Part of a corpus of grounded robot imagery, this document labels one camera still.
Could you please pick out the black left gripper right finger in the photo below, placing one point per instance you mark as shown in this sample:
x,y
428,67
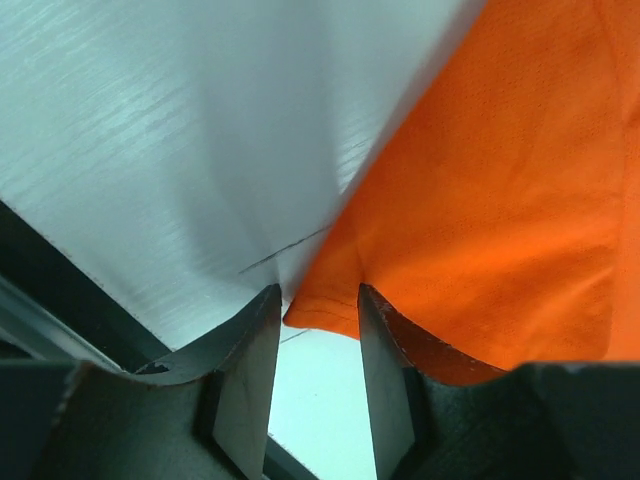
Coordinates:
x,y
438,413

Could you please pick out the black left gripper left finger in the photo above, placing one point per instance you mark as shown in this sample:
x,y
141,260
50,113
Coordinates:
x,y
200,412

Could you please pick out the orange t shirt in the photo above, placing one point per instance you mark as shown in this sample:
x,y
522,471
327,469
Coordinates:
x,y
503,215

